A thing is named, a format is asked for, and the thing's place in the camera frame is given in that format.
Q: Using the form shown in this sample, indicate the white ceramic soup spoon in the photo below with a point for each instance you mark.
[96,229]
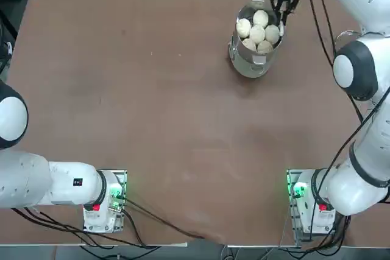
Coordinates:
[282,31]

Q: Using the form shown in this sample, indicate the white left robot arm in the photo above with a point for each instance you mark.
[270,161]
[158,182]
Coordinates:
[30,181]

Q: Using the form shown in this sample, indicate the stainless steel steamer pot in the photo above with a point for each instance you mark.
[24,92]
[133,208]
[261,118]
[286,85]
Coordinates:
[243,65]

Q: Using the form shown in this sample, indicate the white steamed bun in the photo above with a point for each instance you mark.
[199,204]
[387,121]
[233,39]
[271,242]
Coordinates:
[249,44]
[257,33]
[265,47]
[272,34]
[260,18]
[243,28]

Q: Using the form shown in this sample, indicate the glass pot lid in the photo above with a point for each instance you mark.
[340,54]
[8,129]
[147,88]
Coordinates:
[347,35]

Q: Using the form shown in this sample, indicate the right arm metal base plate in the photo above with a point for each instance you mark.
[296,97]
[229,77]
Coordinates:
[292,211]

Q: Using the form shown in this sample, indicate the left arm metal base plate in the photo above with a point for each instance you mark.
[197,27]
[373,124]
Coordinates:
[124,177]

